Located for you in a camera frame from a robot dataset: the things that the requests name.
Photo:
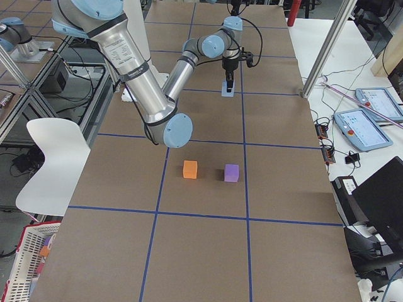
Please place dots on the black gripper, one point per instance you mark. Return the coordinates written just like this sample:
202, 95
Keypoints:
228, 65

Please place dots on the blue foam block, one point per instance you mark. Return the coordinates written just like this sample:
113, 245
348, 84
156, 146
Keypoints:
227, 91

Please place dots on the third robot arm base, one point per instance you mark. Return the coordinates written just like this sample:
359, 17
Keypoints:
18, 41

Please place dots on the purple foam block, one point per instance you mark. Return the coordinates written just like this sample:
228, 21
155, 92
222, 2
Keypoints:
231, 173

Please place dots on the orange foam block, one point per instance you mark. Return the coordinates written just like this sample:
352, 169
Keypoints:
190, 169

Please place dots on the red fire extinguisher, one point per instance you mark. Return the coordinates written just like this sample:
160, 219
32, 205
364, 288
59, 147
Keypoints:
293, 12

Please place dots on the brown paper table mat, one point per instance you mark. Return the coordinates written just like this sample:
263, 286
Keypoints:
137, 230

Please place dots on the near teach pendant tablet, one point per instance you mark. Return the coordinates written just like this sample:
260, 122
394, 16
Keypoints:
361, 130

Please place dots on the teach pendant tablet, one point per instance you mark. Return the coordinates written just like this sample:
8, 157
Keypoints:
379, 99
361, 130

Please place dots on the far teach pendant tablet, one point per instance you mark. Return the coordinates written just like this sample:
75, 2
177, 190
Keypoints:
379, 99

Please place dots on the white plastic chair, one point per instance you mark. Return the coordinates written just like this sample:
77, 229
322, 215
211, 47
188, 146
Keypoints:
50, 190

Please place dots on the white perforated basket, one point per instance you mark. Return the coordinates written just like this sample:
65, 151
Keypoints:
24, 272

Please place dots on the grey aluminium frame post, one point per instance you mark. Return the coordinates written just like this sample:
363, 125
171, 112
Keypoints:
333, 34

